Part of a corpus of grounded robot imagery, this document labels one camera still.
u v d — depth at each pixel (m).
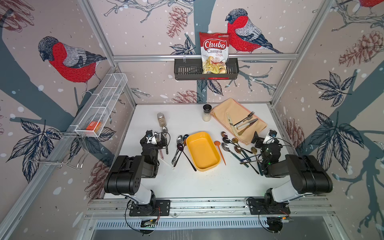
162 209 0.73
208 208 0.75
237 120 1.10
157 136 1.00
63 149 0.57
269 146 0.71
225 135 1.01
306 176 0.45
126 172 0.47
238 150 0.94
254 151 0.92
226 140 0.98
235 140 0.99
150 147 0.69
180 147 0.95
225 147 0.95
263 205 0.72
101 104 0.79
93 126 0.66
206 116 1.09
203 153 0.93
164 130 1.03
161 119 1.01
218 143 0.97
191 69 0.95
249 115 1.13
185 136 0.98
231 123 1.08
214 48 0.83
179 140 0.98
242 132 1.04
